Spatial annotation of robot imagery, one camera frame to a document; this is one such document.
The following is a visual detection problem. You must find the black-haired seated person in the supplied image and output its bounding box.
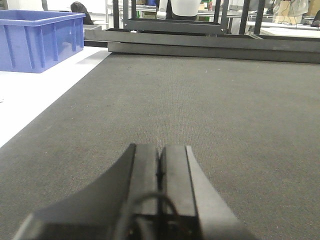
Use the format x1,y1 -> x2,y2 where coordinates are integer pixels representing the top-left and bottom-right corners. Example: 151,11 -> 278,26
70,1 -> 94,25

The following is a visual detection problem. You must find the blue plastic storage bin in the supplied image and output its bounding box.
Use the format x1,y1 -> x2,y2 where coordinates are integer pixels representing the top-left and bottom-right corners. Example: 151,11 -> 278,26
0,9 -> 85,73

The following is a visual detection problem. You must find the dark grey table mat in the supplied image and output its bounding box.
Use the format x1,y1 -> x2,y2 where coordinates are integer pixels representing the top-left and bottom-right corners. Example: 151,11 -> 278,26
0,54 -> 320,240

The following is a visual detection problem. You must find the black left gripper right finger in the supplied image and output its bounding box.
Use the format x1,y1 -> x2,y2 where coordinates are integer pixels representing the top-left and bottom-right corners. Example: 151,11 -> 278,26
160,145 -> 256,240

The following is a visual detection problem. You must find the black metal frame rack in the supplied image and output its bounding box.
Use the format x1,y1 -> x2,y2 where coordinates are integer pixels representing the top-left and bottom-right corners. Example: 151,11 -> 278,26
84,0 -> 320,64

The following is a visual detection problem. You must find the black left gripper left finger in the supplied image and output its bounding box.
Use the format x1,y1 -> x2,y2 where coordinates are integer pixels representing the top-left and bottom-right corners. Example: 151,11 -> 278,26
14,144 -> 158,240

